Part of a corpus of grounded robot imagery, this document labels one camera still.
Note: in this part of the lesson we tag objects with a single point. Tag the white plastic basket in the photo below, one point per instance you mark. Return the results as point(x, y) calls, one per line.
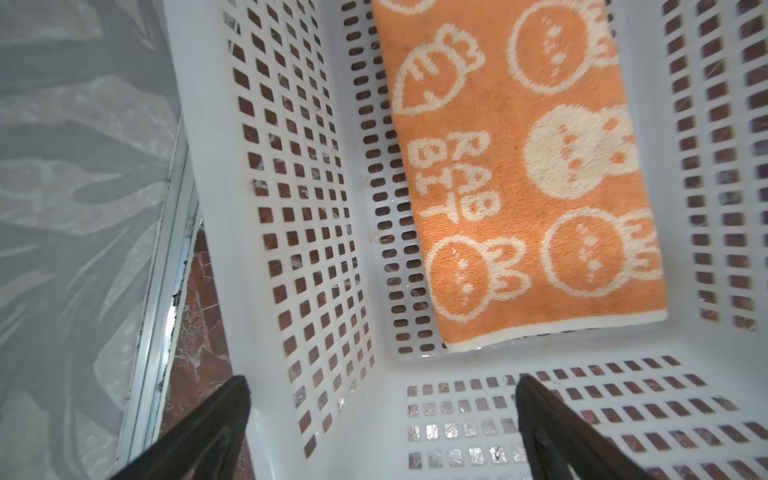
point(319, 267)

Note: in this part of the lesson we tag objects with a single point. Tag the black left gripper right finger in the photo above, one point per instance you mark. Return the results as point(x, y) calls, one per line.
point(561, 445)

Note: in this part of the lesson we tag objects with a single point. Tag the orange bunny pattern towel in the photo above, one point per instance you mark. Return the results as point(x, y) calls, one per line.
point(523, 168)

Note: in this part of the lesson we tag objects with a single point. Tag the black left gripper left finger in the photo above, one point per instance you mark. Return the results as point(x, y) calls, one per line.
point(206, 444)

